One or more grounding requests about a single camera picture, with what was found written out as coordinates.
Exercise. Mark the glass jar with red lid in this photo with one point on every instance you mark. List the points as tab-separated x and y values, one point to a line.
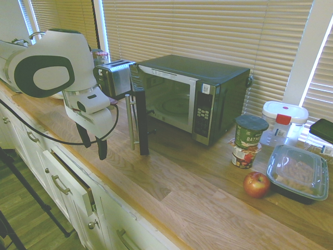
102	57

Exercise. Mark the chrome sink faucet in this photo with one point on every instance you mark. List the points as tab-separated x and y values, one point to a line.
36	34

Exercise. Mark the stainless steel toaster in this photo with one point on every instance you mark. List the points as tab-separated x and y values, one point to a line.
114	78

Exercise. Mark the black meal tray clear lid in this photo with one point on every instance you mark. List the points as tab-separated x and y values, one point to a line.
296	172

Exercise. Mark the green oatmeal cup black lid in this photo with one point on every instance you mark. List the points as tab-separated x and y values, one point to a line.
249	132

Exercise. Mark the white cabinet drawer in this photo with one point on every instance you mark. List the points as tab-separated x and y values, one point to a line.
70	182

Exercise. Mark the clear container with black lid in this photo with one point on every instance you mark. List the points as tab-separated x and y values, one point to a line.
321	135

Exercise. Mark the white plate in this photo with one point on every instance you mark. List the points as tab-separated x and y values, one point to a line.
57	95

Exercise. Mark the black steel microwave body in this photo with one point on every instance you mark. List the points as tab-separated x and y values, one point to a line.
208	86

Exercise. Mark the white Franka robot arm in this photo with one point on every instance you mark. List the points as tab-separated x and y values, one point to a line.
52	49

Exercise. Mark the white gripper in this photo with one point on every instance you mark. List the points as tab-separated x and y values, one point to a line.
95	123

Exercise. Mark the clear container white lid red clasp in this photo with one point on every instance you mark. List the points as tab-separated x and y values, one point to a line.
283	117

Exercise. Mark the white red instant food cup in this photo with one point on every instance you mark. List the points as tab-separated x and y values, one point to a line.
244	157

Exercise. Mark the black camera tripod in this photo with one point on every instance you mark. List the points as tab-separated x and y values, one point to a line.
31	192

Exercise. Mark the narrow beige window blind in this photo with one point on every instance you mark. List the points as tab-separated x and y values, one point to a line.
67	18

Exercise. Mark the wide beige window blind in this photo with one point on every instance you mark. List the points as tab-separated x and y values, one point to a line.
208	31

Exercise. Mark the red apple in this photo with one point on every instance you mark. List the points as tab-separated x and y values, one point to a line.
256	185

